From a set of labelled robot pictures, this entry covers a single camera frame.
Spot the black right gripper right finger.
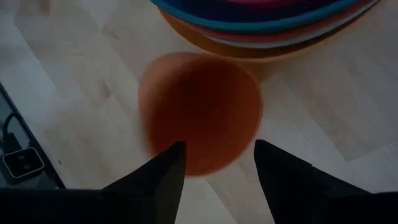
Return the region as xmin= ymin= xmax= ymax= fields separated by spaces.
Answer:
xmin=253 ymin=139 xmax=373 ymax=223

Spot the black white-edged connector box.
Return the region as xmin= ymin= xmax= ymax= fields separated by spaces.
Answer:
xmin=1 ymin=146 xmax=45 ymax=187

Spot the blue bowl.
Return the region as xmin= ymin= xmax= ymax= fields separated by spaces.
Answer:
xmin=150 ymin=0 xmax=364 ymax=34

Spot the black looped cable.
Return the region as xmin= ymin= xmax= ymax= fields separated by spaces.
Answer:
xmin=1 ymin=111 xmax=20 ymax=150

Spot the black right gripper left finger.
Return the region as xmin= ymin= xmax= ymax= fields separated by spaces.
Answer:
xmin=103 ymin=141 xmax=187 ymax=218

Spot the stack of coloured bowls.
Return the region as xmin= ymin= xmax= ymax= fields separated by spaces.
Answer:
xmin=158 ymin=7 xmax=385 ymax=63

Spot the orange cup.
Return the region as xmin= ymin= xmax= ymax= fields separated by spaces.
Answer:
xmin=137 ymin=52 xmax=264 ymax=178

